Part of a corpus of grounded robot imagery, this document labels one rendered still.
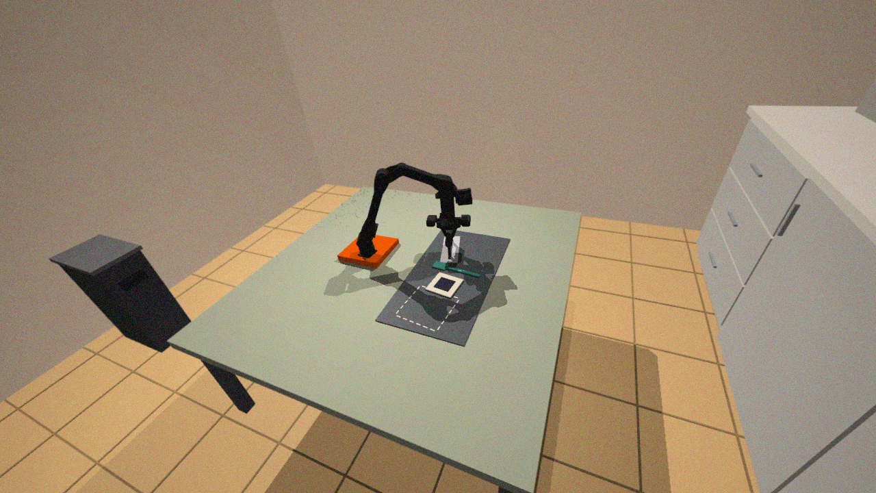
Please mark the tan square tile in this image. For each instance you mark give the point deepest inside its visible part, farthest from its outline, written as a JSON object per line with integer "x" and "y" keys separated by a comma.
{"x": 444, "y": 285}

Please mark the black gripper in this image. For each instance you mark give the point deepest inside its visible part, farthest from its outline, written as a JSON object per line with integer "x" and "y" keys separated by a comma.
{"x": 464, "y": 220}

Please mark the dark grey mat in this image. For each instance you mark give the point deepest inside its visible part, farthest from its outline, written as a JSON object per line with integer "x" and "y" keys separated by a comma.
{"x": 479, "y": 254}

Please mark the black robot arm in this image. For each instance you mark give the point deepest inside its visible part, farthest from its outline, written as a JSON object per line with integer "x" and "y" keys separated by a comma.
{"x": 446, "y": 193}

